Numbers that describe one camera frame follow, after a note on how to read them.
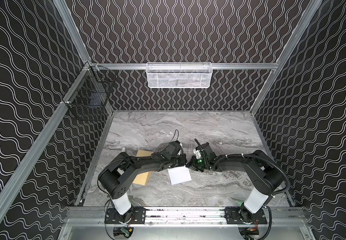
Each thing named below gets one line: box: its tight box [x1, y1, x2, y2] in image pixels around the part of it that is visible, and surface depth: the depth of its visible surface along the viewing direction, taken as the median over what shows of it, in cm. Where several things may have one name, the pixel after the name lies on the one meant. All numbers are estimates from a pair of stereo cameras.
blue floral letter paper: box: [167, 165, 192, 185], surface depth 89 cm
